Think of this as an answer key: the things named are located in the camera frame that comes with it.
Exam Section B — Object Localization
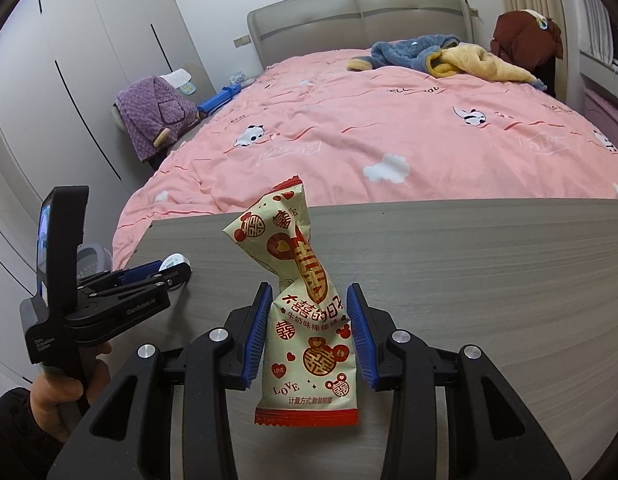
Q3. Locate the white round disc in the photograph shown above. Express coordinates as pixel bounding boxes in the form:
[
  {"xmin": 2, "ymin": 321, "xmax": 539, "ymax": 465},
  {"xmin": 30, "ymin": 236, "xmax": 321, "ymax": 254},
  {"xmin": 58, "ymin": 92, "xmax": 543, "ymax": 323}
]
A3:
[{"xmin": 159, "ymin": 253, "xmax": 190, "ymax": 274}]

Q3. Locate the blue long box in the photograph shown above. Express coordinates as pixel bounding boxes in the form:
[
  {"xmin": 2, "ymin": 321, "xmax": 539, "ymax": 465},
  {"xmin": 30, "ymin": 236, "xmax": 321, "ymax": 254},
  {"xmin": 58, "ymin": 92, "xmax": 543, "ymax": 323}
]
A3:
[{"xmin": 196, "ymin": 85, "xmax": 240, "ymax": 113}]

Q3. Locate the purple fleece robe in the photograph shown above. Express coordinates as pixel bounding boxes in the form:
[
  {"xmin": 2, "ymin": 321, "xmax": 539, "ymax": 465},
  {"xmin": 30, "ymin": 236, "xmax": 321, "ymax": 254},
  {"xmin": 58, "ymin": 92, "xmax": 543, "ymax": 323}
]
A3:
[{"xmin": 116, "ymin": 76, "xmax": 200, "ymax": 162}]

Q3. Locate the white patterned cloth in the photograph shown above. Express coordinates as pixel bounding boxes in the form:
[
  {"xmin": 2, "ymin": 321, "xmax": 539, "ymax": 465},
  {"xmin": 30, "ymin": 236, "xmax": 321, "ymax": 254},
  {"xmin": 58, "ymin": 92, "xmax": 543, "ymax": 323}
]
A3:
[{"xmin": 159, "ymin": 69, "xmax": 197, "ymax": 96}]

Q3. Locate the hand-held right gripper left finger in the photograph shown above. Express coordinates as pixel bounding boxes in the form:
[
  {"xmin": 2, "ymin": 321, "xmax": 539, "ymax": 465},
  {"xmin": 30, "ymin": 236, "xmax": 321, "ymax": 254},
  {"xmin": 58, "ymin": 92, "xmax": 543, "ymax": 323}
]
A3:
[{"xmin": 59, "ymin": 281, "xmax": 274, "ymax": 480}]

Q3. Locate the grey perforated plastic basket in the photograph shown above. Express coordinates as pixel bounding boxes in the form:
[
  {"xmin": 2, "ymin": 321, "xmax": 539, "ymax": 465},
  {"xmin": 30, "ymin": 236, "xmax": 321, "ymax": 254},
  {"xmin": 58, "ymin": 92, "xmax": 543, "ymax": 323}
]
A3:
[{"xmin": 76, "ymin": 243, "xmax": 112, "ymax": 281}]

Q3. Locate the maroon jacket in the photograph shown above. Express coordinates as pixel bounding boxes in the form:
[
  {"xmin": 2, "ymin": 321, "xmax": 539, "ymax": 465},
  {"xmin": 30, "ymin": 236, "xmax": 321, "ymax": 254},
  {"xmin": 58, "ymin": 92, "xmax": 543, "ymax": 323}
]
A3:
[{"xmin": 490, "ymin": 9, "xmax": 564, "ymax": 71}]

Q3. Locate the grey padded headboard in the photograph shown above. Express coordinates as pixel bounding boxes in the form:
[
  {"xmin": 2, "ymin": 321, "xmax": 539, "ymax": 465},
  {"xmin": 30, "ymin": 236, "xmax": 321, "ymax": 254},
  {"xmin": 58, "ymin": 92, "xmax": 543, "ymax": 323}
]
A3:
[{"xmin": 246, "ymin": 0, "xmax": 477, "ymax": 71}]

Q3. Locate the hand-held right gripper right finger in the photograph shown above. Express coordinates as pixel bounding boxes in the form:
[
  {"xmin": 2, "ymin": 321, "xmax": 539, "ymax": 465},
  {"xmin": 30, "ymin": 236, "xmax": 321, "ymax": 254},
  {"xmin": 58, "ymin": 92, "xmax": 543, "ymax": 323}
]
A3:
[{"xmin": 345, "ymin": 282, "xmax": 572, "ymax": 480}]

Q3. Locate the person's left hand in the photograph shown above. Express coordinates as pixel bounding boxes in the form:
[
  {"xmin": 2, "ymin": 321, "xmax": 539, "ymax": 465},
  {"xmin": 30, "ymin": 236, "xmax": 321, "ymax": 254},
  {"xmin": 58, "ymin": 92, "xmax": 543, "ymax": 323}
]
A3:
[{"xmin": 30, "ymin": 342, "xmax": 111, "ymax": 443}]

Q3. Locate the yellow fleece garment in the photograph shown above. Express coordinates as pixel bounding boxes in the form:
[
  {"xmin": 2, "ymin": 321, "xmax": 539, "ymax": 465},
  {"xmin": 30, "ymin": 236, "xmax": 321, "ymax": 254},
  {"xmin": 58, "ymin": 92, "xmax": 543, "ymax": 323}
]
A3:
[{"xmin": 426, "ymin": 45, "xmax": 547, "ymax": 92}]

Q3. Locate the blue fleece robe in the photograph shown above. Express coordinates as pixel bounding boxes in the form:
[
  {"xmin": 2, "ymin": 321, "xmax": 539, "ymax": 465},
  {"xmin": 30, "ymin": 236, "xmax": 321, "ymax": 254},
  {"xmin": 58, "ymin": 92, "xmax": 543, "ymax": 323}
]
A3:
[{"xmin": 346, "ymin": 35, "xmax": 462, "ymax": 78}]

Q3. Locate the cream and red snack packet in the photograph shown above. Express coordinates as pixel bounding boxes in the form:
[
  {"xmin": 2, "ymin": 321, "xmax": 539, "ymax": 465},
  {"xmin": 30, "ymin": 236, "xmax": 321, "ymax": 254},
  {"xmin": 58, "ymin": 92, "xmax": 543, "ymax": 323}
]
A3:
[{"xmin": 222, "ymin": 175, "xmax": 361, "ymax": 428}]

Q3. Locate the bed with pink cover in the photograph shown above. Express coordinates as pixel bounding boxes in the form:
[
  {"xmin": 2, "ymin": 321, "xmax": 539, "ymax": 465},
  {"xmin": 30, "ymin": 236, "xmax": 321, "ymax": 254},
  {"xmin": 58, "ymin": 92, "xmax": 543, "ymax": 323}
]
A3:
[{"xmin": 112, "ymin": 47, "xmax": 618, "ymax": 271}]

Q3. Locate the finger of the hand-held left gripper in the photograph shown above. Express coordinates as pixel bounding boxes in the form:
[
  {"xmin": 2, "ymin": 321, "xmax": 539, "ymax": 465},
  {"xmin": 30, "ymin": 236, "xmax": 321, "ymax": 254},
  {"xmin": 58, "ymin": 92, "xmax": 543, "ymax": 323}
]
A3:
[
  {"xmin": 80, "ymin": 266, "xmax": 163, "ymax": 292},
  {"xmin": 116, "ymin": 264, "xmax": 193, "ymax": 302}
]

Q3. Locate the white sheer curtain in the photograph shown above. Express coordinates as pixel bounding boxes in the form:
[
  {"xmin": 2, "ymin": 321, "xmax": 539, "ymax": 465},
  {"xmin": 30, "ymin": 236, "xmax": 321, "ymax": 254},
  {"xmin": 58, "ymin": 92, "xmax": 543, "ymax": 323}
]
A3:
[{"xmin": 574, "ymin": 0, "xmax": 614, "ymax": 61}]

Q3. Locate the person's left forearm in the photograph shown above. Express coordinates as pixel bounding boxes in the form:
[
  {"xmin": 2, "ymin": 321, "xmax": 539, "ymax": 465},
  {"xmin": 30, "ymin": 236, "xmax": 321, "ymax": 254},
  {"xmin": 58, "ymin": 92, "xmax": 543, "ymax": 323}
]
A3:
[{"xmin": 0, "ymin": 387, "xmax": 65, "ymax": 480}]

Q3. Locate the white wardrobe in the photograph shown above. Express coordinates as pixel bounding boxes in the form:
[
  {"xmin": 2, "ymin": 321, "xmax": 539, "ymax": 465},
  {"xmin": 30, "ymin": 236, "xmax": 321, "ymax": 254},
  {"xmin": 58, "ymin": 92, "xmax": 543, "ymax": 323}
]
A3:
[{"xmin": 0, "ymin": 0, "xmax": 215, "ymax": 386}]

